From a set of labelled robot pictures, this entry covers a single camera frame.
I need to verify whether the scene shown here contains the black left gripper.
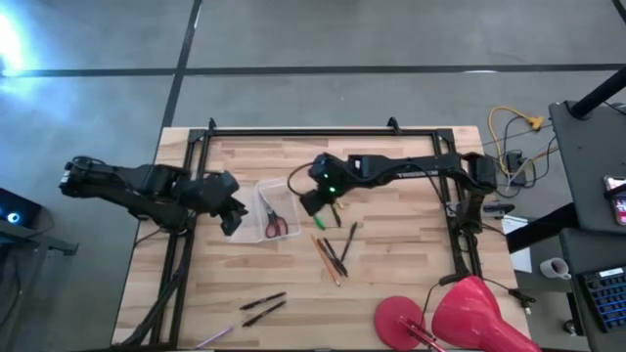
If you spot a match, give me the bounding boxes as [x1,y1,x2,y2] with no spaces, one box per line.
[183,169,249,238]

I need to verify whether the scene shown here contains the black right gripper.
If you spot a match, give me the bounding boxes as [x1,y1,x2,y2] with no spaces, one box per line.
[298,152,351,219]

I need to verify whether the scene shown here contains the clear plastic supply box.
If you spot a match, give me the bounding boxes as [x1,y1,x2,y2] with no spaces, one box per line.
[223,176,303,244]

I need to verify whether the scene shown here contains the red-handled scissors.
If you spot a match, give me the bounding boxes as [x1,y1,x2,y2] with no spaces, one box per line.
[262,202,290,240]

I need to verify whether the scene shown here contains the dark brown pen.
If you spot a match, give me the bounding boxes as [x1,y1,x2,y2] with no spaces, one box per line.
[339,221,359,264]

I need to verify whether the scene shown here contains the orange pencil with eraser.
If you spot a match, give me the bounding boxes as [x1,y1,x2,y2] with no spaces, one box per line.
[310,233,342,287]

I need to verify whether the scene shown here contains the purple pen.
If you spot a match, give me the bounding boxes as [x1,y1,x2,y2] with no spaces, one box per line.
[195,326,235,349]

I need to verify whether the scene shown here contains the red round lamp base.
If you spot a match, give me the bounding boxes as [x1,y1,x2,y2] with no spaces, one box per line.
[374,295,425,352]

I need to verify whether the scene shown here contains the red lamp shade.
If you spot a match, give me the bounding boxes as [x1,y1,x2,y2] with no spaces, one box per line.
[430,275,542,352]

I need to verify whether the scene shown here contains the black power adapter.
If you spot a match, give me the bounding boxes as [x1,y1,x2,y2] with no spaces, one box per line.
[504,150,528,186]

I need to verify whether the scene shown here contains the black device with blue light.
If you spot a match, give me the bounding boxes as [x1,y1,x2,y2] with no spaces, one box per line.
[0,188,79,258]

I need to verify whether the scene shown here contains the white paper sheet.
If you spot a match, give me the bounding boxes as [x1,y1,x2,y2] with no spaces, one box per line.
[501,214,533,274]

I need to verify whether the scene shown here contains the black desk leg bar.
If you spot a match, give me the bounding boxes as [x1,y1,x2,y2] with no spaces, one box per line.
[505,202,579,254]

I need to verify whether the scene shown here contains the white mug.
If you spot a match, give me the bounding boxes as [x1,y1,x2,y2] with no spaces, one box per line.
[539,256,572,281]

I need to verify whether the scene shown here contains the black side desk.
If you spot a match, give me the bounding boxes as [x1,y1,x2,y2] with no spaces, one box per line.
[547,100,626,352]

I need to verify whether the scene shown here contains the black slanted pole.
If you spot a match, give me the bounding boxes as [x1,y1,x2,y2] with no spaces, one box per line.
[569,66,626,121]

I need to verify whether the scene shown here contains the smartphone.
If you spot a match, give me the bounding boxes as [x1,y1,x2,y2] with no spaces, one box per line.
[604,174,626,227]

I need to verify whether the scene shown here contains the keyboard with blue keys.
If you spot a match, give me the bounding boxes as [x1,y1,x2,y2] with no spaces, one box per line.
[581,266,626,333]

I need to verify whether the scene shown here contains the black aluminium table frame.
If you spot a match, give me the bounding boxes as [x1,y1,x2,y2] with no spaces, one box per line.
[114,116,485,351]

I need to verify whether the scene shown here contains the black lamp power cable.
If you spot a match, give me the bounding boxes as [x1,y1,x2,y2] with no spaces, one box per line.
[481,276,535,315]

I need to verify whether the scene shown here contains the yellow cable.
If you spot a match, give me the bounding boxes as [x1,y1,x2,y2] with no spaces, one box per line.
[487,106,546,180]

